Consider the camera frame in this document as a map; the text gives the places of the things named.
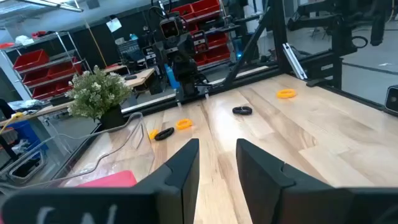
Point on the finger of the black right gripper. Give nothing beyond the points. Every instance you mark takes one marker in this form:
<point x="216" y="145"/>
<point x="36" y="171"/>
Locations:
<point x="158" y="53"/>
<point x="195" y="42"/>

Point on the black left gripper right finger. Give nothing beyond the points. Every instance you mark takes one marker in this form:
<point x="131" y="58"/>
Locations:
<point x="273" y="193"/>

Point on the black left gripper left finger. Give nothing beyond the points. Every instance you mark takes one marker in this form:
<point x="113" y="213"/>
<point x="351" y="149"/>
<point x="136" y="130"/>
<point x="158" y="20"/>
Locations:
<point x="174" y="193"/>

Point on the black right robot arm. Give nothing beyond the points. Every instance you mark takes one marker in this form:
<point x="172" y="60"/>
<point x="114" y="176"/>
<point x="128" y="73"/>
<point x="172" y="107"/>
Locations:
<point x="186" y="77"/>

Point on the metal shelving rack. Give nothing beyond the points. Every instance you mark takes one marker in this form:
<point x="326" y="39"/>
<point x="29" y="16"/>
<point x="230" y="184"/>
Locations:
<point x="199" y="20"/>
<point x="66" y="43"/>

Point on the red plastic storage bin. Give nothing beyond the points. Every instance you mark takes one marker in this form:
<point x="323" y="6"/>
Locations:
<point x="206" y="7"/>
<point x="43" y="92"/>
<point x="183" y="12"/>
<point x="217" y="55"/>
<point x="63" y="69"/>
<point x="35" y="77"/>
<point x="31" y="59"/>
<point x="217" y="40"/>

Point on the blue container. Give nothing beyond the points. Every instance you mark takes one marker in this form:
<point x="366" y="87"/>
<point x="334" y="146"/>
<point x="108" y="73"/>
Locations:
<point x="171" y="77"/>

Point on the wooden desk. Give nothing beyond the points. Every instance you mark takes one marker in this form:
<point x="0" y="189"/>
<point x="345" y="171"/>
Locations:
<point x="141" y="77"/>

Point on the white paper sheet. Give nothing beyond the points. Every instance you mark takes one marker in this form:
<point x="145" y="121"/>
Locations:
<point x="113" y="25"/>

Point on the pink plastic bin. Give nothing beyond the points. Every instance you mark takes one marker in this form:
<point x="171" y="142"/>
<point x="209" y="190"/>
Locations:
<point x="115" y="180"/>

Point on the clear plastic bin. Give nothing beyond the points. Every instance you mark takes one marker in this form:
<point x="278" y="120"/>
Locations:
<point x="130" y="146"/>

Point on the potted plant with black pot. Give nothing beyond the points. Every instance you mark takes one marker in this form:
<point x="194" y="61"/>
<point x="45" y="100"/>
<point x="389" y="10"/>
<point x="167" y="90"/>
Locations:
<point x="96" y="93"/>

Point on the silver aluminium extrusion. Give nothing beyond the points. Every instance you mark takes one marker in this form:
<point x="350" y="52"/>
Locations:
<point x="293" y="60"/>

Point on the ceiling light fixture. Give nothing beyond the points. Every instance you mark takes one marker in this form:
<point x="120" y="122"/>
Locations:
<point x="62" y="6"/>

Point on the blue plastic bin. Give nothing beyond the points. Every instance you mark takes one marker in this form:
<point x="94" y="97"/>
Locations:
<point x="25" y="133"/>

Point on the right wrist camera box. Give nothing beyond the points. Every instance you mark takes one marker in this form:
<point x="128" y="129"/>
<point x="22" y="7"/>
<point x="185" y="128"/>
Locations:
<point x="170" y="28"/>

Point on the black aluminium rig frame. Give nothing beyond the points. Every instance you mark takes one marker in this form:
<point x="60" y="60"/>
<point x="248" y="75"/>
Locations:
<point x="270" y="31"/>

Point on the black table-level camera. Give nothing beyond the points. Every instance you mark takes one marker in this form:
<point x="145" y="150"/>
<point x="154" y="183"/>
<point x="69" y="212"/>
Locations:
<point x="392" y="99"/>

